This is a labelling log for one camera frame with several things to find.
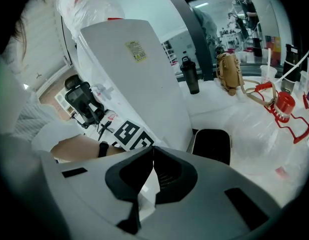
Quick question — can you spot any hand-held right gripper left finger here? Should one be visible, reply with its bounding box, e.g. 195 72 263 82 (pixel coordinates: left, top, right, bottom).
40 145 156 236

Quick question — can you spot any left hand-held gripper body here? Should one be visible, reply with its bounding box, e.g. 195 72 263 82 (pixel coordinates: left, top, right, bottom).
111 119 156 152

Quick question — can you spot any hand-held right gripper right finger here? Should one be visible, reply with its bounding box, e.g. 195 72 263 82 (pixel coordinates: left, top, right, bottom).
139 145 283 240

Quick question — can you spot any white water dispenser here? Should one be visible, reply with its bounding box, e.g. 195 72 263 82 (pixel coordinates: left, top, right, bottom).
76 18 195 153

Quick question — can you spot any person's left forearm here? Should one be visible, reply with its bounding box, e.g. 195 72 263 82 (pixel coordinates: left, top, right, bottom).
49 133 128 164

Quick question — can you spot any black wristwatch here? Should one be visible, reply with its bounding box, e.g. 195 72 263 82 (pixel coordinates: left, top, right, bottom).
97 140 110 159

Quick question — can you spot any black office chair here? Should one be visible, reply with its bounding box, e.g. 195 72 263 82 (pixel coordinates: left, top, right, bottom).
63 74 115 141

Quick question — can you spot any black trash bin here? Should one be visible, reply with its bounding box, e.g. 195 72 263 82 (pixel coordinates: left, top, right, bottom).
186 128 232 166

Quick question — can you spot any black shaker bottle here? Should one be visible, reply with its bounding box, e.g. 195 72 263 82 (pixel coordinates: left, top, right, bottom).
179 55 201 95

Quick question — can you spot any empty clear jug red cap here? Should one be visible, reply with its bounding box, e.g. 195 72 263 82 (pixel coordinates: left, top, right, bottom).
226 82 309 178

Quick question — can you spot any person's striped white shirt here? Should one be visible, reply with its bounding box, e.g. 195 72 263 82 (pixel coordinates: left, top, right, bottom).
0 51 86 160

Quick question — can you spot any tan handbag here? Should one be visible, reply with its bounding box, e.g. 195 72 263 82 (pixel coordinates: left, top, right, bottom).
215 52 278 105

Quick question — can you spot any plastic cup with straw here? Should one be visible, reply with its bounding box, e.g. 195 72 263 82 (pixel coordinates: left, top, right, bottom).
259 48 278 85

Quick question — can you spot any clear plastic cup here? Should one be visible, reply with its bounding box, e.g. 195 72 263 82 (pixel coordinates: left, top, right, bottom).
298 69 309 98

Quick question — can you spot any black thermos bottle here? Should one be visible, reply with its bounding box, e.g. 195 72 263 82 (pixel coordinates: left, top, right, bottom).
280 43 300 95

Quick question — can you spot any black window frame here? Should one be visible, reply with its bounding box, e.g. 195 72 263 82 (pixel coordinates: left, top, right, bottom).
156 0 309 83

